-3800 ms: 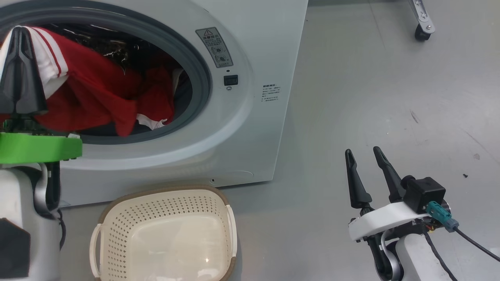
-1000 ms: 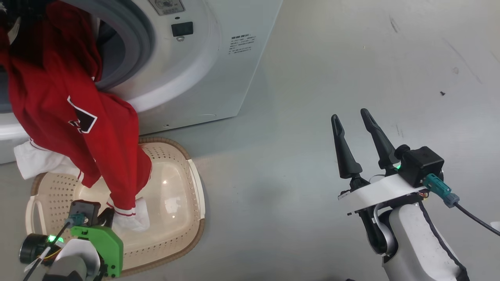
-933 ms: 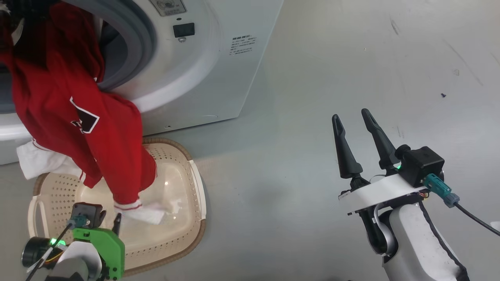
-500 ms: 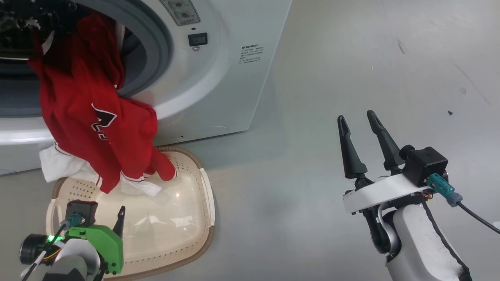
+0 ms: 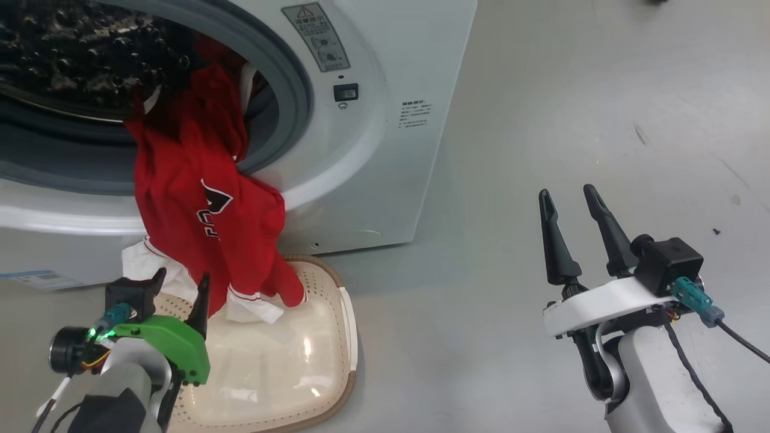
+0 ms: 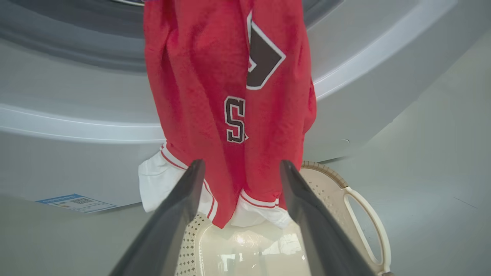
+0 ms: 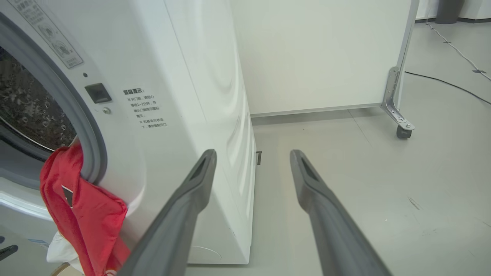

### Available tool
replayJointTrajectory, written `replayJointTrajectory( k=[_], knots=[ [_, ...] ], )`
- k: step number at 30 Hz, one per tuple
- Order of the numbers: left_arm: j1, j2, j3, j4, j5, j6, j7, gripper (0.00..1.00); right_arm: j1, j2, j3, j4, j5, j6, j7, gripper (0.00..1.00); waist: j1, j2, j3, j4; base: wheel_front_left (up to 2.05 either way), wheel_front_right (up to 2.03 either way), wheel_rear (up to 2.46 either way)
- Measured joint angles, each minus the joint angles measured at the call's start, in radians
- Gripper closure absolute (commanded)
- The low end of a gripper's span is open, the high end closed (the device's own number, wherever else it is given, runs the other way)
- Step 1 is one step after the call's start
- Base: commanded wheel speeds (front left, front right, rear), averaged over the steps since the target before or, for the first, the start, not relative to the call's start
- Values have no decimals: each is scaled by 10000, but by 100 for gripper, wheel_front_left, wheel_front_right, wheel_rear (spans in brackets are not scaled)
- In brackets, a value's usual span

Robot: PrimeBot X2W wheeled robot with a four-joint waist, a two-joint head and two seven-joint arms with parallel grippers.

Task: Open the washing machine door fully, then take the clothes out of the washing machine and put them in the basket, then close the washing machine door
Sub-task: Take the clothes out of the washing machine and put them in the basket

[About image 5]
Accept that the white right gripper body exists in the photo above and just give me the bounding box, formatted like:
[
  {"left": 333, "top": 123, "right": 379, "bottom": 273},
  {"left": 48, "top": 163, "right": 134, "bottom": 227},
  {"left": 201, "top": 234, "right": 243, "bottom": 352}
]
[{"left": 543, "top": 277, "right": 681, "bottom": 339}]

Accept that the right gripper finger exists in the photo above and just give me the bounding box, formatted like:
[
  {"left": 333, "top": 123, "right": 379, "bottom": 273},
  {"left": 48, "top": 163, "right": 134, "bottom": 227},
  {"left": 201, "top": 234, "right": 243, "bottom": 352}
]
[
  {"left": 583, "top": 183, "right": 639, "bottom": 278},
  {"left": 538, "top": 188, "right": 583, "bottom": 286}
]

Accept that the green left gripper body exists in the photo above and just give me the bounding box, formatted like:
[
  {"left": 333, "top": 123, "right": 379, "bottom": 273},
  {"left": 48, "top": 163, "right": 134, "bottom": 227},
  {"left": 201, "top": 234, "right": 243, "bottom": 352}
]
[{"left": 111, "top": 316, "right": 212, "bottom": 386}]

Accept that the red sports jersey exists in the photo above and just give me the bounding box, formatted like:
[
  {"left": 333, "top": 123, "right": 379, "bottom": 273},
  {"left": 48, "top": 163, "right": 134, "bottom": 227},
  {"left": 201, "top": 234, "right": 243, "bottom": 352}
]
[{"left": 122, "top": 35, "right": 308, "bottom": 326}]

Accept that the cream perforated laundry basket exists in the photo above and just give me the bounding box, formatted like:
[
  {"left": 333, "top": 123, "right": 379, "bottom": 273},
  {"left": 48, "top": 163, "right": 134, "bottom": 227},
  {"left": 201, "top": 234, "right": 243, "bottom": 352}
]
[{"left": 123, "top": 253, "right": 360, "bottom": 433}]

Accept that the white front-load washing machine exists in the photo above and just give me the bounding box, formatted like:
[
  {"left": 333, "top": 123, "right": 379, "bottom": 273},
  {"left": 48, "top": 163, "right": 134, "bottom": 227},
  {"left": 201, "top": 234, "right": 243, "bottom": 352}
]
[{"left": 0, "top": 0, "right": 479, "bottom": 290}]

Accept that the blue energy label sticker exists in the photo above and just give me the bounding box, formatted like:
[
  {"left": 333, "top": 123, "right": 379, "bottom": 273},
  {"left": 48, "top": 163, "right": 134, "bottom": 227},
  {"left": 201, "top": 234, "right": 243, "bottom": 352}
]
[{"left": 0, "top": 270, "right": 83, "bottom": 292}]

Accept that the printed text notice sticker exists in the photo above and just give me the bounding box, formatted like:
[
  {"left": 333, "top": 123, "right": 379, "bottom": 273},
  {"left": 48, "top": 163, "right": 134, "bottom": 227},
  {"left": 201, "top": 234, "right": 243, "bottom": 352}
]
[{"left": 399, "top": 99, "right": 434, "bottom": 131}]

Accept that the grey warning label sticker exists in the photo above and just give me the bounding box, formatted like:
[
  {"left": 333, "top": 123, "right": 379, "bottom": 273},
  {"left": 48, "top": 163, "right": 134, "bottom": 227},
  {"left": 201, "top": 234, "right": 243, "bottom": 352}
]
[{"left": 281, "top": 2, "right": 351, "bottom": 73}]

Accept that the left camera cable teal plug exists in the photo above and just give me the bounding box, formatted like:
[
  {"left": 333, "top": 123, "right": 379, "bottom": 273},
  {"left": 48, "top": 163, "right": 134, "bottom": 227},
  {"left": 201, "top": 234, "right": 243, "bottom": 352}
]
[{"left": 89, "top": 302, "right": 134, "bottom": 339}]

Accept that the camera cable teal plug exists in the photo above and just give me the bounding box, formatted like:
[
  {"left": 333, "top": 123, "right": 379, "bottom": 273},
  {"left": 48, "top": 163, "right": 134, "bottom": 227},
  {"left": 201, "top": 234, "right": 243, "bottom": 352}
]
[
  {"left": 89, "top": 302, "right": 134, "bottom": 339},
  {"left": 670, "top": 276, "right": 770, "bottom": 365}
]

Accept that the right camera cable teal plug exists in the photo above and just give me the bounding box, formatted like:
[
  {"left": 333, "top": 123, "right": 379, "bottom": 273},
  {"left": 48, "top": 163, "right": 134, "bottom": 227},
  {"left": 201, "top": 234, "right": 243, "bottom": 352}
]
[{"left": 670, "top": 276, "right": 770, "bottom": 365}]

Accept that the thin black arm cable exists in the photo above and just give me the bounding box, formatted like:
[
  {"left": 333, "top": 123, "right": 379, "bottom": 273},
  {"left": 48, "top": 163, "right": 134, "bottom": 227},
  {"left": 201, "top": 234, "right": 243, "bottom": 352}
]
[{"left": 664, "top": 322, "right": 735, "bottom": 433}]

